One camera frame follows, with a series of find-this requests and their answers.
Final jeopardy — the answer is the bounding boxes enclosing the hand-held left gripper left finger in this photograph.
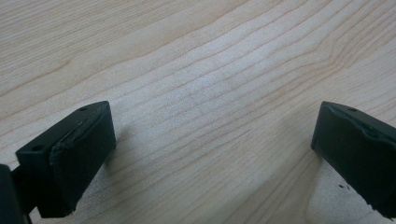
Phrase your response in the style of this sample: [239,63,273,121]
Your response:
[15,100,117,218]

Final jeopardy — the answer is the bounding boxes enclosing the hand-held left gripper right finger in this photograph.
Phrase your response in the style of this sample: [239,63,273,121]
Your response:
[310,101,396,220]

